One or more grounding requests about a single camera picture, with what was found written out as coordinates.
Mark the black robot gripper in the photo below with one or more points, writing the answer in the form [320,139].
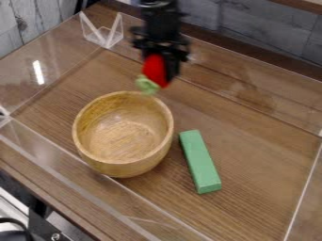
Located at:
[177,47]

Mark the red plush fruit green leaf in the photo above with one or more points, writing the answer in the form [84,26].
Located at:
[152,79]

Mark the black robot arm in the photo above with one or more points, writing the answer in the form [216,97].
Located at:
[158,38]

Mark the light wooden bowl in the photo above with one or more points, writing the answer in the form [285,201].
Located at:
[124,133]

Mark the green rectangular block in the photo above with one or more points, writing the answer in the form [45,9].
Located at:
[200,162]

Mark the clear acrylic tray enclosure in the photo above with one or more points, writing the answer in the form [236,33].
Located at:
[257,112]

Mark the black metal table bracket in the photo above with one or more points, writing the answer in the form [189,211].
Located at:
[43,230]

